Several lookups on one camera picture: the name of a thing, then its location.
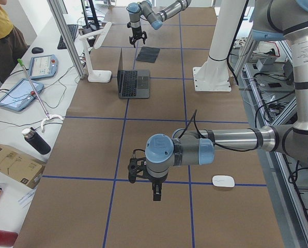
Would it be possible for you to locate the white camera pole mount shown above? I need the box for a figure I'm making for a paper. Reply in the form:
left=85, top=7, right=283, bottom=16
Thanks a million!
left=193, top=0, right=248, bottom=92

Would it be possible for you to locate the far blue teach pendant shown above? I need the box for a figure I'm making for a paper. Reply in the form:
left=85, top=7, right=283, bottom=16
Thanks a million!
left=28, top=54, right=58, bottom=80

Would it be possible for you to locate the grey laptop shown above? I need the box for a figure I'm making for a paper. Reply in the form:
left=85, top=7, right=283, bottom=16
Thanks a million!
left=117, top=49, right=150, bottom=99

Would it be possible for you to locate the cardboard box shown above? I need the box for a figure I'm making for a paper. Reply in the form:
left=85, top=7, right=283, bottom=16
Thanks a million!
left=0, top=144, right=45, bottom=189

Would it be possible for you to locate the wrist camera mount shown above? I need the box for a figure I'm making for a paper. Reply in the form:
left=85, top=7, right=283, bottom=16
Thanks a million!
left=128, top=149, right=149, bottom=183

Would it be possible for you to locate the near blue teach pendant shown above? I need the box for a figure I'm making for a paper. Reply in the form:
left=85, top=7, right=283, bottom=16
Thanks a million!
left=0, top=78, right=36, bottom=112

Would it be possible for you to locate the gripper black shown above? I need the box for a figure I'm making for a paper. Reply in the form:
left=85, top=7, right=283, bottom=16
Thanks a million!
left=148, top=172, right=168, bottom=201
left=129, top=27, right=147, bottom=48

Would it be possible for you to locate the grabber stick green tip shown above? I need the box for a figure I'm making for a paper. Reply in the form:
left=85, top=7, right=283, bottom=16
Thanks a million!
left=17, top=58, right=64, bottom=133

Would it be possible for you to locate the white desk lamp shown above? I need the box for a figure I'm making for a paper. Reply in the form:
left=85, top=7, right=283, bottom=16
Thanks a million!
left=78, top=22, right=113, bottom=84

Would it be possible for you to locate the white computer mouse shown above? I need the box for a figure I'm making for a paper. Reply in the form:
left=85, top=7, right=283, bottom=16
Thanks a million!
left=212, top=175, right=235, bottom=188

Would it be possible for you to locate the person in dark clothes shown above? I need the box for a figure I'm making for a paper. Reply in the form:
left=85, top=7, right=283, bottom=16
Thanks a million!
left=0, top=0, right=28, bottom=84

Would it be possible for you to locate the black water bottle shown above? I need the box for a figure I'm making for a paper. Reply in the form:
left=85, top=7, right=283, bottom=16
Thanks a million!
left=22, top=128, right=51, bottom=155

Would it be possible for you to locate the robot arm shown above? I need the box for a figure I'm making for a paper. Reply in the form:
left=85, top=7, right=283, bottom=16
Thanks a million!
left=145, top=1, right=308, bottom=201
left=126, top=0, right=191, bottom=47

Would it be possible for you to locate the black mouse pad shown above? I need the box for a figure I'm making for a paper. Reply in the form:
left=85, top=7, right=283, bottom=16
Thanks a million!
left=136, top=46, right=160, bottom=63

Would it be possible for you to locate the aluminium frame post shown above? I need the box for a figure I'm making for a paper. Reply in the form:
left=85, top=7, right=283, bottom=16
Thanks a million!
left=47, top=0, right=85, bottom=79

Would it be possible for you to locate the blue teach pendant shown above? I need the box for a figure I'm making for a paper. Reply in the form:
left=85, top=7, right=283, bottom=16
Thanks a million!
left=28, top=54, right=58, bottom=80
left=0, top=78, right=36, bottom=112

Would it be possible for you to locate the black keyboard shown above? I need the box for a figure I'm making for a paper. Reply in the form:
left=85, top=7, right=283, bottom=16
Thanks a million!
left=57, top=24, right=79, bottom=50

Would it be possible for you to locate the red object at edge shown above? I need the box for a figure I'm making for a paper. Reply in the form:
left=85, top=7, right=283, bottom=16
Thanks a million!
left=0, top=230, right=18, bottom=247

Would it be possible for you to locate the black computer mouse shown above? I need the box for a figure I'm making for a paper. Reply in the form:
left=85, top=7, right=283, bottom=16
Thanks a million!
left=31, top=47, right=43, bottom=54

